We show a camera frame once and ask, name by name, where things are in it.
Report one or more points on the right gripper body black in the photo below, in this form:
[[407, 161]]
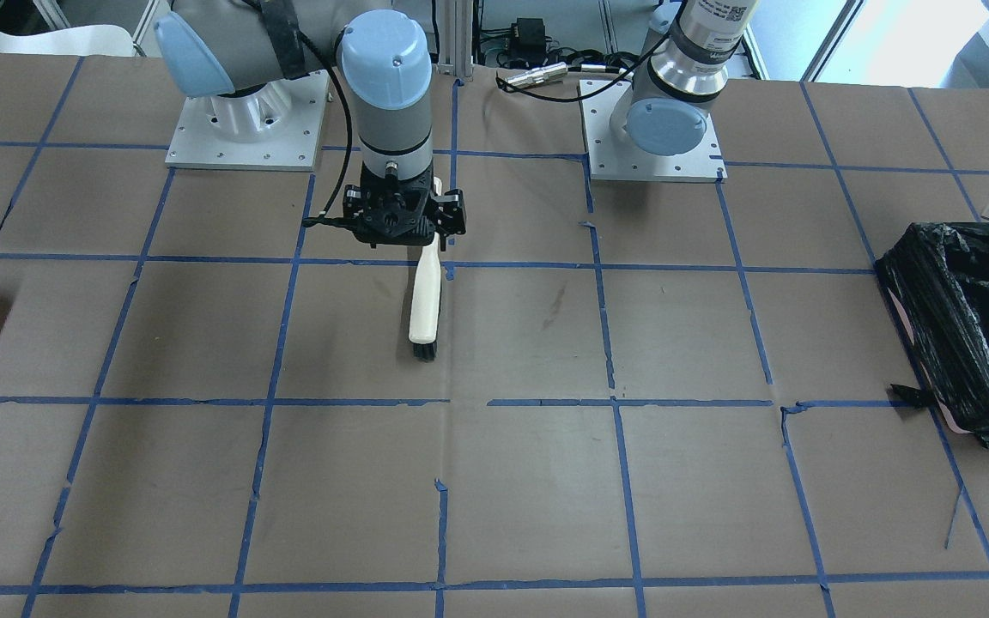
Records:
[[455, 209]]

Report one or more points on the beige hand brush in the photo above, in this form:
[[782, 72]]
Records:
[[425, 302]]

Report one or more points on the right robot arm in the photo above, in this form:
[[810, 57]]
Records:
[[243, 57]]

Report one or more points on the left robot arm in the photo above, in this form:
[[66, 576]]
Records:
[[687, 47]]

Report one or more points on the black bag lined bin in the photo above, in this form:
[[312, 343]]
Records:
[[937, 276]]

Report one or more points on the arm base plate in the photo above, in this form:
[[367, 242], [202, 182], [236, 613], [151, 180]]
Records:
[[648, 139], [276, 128]]

